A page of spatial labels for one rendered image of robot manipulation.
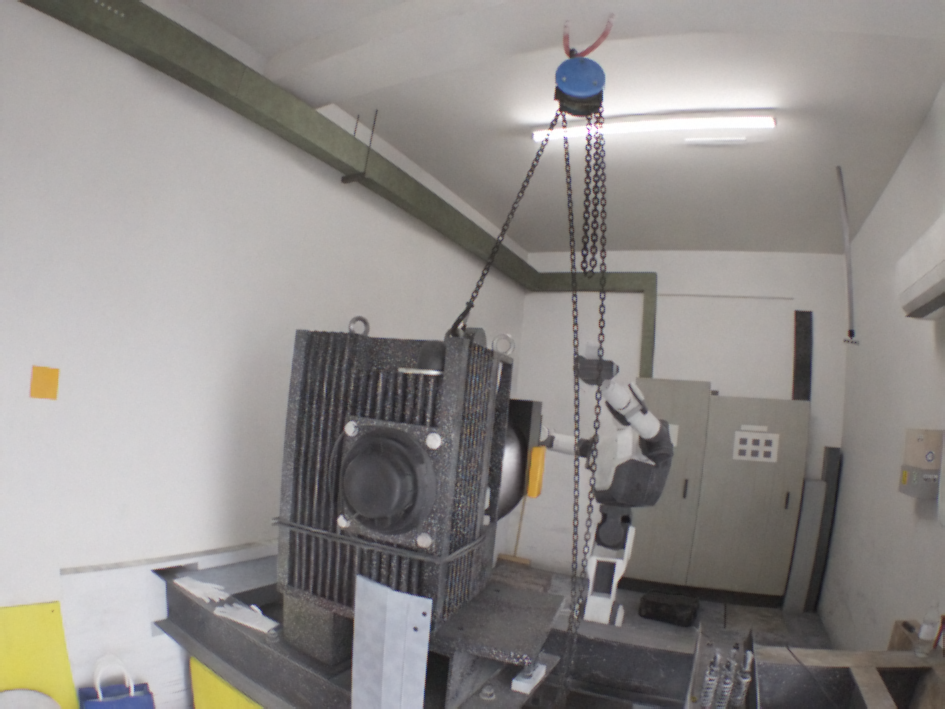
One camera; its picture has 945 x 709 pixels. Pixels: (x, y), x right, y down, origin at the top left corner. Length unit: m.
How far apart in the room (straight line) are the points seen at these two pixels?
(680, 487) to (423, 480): 3.15
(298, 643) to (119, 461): 0.90
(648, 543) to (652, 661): 2.30
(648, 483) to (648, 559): 2.13
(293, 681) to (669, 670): 1.29
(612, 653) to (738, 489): 2.35
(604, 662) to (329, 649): 1.03
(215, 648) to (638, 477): 1.77
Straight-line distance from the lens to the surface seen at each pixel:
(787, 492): 4.13
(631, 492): 2.11
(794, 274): 4.51
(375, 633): 1.16
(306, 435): 1.38
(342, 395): 1.30
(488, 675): 1.54
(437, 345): 1.20
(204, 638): 2.10
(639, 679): 2.05
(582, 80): 1.57
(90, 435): 1.92
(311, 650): 1.58
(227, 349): 2.17
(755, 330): 4.37
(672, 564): 4.23
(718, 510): 4.13
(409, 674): 1.16
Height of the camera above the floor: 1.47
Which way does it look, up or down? 5 degrees up
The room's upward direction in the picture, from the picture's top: 6 degrees clockwise
